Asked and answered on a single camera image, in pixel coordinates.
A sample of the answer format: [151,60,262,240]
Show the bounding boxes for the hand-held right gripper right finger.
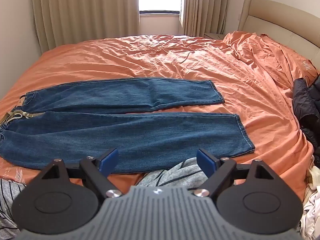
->
[194,148,278,200]

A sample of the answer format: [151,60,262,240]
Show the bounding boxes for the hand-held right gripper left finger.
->
[40,148,123,200]

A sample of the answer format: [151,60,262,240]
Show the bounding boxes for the blue denim pants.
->
[0,78,256,174]

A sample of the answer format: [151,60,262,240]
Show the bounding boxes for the grey striped garment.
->
[138,157,213,191]

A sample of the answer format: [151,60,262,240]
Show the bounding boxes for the orange bed sheet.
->
[0,31,319,198]

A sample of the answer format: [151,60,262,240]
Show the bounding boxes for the beige webbing belt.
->
[0,104,45,128]

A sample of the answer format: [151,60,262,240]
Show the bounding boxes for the white striped cloth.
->
[0,177,28,240]

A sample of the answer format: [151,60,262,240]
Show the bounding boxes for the pile of white clothes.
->
[297,155,320,240]

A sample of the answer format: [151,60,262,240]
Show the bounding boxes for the dark quilted jacket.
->
[292,73,320,167]

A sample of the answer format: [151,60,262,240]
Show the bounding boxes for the beige nightstand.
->
[203,32,226,40]

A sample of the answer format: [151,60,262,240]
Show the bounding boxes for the wide beige curtain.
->
[30,0,140,53]

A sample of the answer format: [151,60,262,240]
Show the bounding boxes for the narrow beige curtain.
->
[178,0,231,39]

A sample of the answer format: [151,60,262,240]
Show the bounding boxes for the beige padded headboard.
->
[237,0,320,68]

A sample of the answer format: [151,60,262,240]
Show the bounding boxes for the thin black cable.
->
[180,51,197,64]

